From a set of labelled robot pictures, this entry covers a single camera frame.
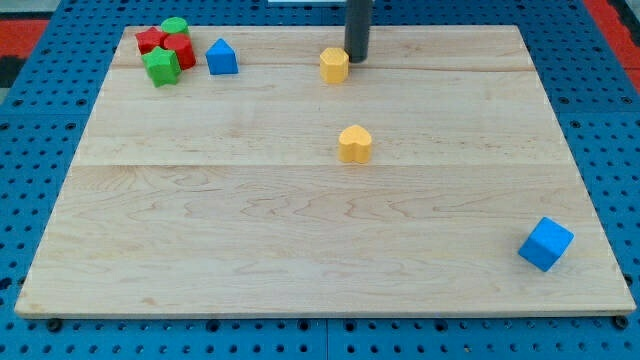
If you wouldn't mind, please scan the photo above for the blue cube block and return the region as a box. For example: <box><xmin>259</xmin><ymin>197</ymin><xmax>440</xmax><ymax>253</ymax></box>
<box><xmin>518</xmin><ymin>217</ymin><xmax>575</xmax><ymax>272</ymax></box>

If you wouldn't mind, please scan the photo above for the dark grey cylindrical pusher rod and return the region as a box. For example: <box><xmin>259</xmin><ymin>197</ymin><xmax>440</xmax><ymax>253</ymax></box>
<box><xmin>344</xmin><ymin>0</ymin><xmax>373</xmax><ymax>63</ymax></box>

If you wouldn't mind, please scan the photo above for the red star block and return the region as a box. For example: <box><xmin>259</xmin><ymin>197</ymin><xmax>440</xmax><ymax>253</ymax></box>
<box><xmin>135</xmin><ymin>27</ymin><xmax>168</xmax><ymax>55</ymax></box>

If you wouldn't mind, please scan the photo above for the green star block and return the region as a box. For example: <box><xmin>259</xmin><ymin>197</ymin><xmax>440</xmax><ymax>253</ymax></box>
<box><xmin>141</xmin><ymin>46</ymin><xmax>181</xmax><ymax>87</ymax></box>

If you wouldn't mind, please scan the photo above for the light wooden board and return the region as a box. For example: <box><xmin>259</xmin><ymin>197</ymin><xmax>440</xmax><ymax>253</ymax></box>
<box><xmin>15</xmin><ymin>25</ymin><xmax>636</xmax><ymax>319</ymax></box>

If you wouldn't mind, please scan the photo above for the blue triangle block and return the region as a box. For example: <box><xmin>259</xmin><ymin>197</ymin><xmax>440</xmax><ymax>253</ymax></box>
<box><xmin>205</xmin><ymin>38</ymin><xmax>239</xmax><ymax>75</ymax></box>

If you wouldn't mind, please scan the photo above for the yellow heart block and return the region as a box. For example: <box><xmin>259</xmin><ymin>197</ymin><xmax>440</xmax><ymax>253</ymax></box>
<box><xmin>338</xmin><ymin>125</ymin><xmax>372</xmax><ymax>164</ymax></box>

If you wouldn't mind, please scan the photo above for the red cylinder block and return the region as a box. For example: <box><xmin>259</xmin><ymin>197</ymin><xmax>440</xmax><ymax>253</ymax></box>
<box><xmin>163</xmin><ymin>33</ymin><xmax>196</xmax><ymax>70</ymax></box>

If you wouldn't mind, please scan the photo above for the yellow hexagon block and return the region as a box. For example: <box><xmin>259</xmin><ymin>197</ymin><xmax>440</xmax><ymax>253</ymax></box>
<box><xmin>319</xmin><ymin>47</ymin><xmax>349</xmax><ymax>84</ymax></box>

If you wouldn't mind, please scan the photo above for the green cylinder block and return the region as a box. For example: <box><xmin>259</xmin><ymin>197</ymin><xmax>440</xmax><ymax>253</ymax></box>
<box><xmin>160</xmin><ymin>16</ymin><xmax>190</xmax><ymax>35</ymax></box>

